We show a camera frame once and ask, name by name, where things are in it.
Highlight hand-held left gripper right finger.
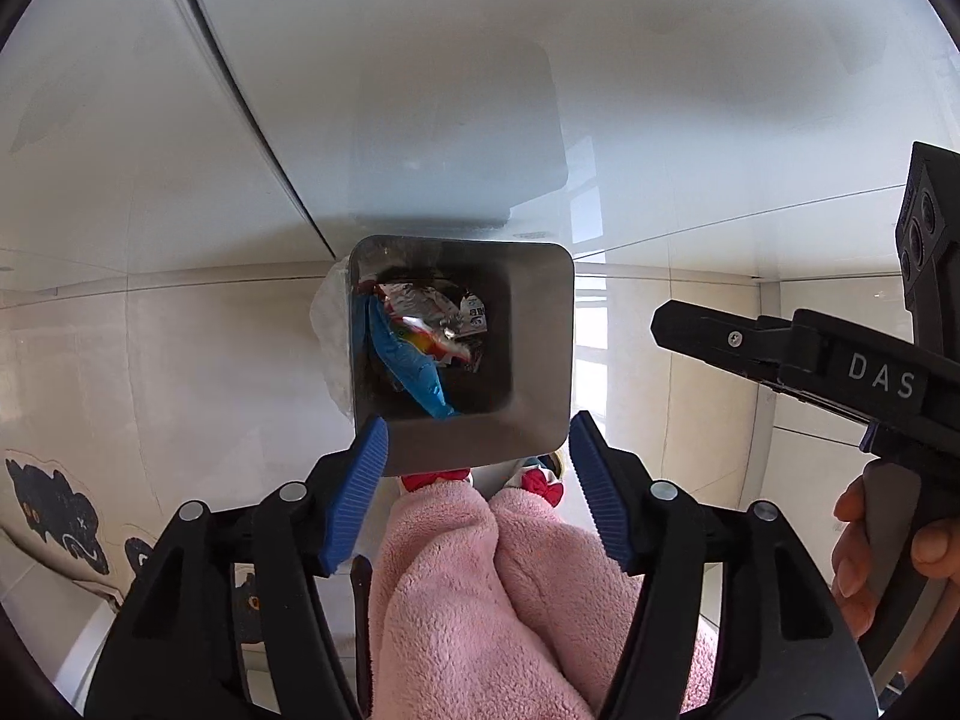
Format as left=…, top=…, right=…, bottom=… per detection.
left=568, top=411, right=878, bottom=720

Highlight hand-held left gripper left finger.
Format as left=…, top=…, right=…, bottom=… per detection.
left=82, top=414, right=391, bottom=720

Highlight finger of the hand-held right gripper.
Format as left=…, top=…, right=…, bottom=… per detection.
left=650, top=300, right=800, bottom=391

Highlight metal trash bin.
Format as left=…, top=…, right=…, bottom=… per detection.
left=347, top=235, right=576, bottom=479

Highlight person's right hand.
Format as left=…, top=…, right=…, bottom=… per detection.
left=831, top=476, right=960, bottom=642

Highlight slipper with red bow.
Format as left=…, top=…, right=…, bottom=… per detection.
left=401, top=467, right=473, bottom=493
left=517, top=454, right=568, bottom=508

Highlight blue snack wrapper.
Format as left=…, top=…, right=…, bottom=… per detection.
left=366, top=296, right=458, bottom=421

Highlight pink fleece pants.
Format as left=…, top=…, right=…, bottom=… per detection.
left=371, top=487, right=717, bottom=720

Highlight clear plastic bag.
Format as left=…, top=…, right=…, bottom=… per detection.
left=310, top=259, right=355, bottom=421

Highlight orange and white wrapper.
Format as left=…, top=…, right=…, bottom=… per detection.
left=390, top=315, right=473, bottom=366

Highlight silver foil wrapper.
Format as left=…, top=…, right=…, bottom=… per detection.
left=375, top=281, right=490, bottom=361

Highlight large black cat floor sticker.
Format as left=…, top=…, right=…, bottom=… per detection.
left=6, top=450, right=113, bottom=586

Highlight white base cabinet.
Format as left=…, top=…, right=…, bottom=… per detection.
left=0, top=0, right=960, bottom=293

